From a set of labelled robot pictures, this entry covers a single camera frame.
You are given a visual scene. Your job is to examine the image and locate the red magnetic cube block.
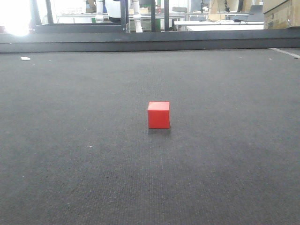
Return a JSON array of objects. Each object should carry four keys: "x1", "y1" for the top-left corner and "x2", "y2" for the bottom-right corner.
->
[{"x1": 148, "y1": 101, "x2": 170, "y2": 129}]

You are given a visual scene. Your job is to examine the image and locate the white background table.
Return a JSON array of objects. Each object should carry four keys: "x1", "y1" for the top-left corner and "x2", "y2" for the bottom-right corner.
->
[{"x1": 174, "y1": 20, "x2": 264, "y2": 31}]

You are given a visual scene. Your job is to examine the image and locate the white humanoid robot background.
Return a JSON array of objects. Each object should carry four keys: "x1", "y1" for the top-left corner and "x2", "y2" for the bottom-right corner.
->
[{"x1": 96, "y1": 0, "x2": 143, "y2": 33}]

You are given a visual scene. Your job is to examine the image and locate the white paper scrap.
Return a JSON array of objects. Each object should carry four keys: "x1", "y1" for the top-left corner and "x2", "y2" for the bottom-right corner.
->
[{"x1": 21, "y1": 56, "x2": 30, "y2": 60}]

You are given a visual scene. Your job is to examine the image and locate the white tape strip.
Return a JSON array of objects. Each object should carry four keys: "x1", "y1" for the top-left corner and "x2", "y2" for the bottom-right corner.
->
[{"x1": 270, "y1": 48, "x2": 300, "y2": 59}]

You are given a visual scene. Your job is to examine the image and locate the black raised platform edge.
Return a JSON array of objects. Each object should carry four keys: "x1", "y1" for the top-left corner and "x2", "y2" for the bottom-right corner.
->
[{"x1": 0, "y1": 28, "x2": 300, "y2": 53}]

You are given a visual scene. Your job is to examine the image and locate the cardboard box with labels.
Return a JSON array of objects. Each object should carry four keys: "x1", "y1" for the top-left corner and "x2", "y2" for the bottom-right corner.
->
[{"x1": 262, "y1": 0, "x2": 300, "y2": 30}]

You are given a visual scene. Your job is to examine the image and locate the black metal frame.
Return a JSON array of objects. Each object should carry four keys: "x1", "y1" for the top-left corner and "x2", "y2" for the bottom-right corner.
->
[{"x1": 30, "y1": 0, "x2": 170, "y2": 34}]

